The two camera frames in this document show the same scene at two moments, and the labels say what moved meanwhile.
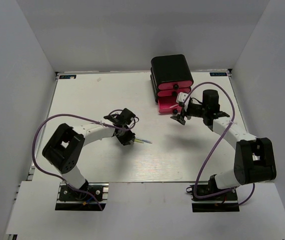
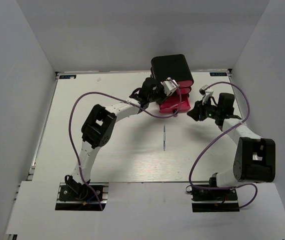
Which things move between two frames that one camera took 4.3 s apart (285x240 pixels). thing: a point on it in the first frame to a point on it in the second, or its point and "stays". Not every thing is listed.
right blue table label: x=218 y=74 stays
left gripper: x=130 y=136 to x=160 y=86
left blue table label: x=67 y=76 stays
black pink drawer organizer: x=171 y=75 stays
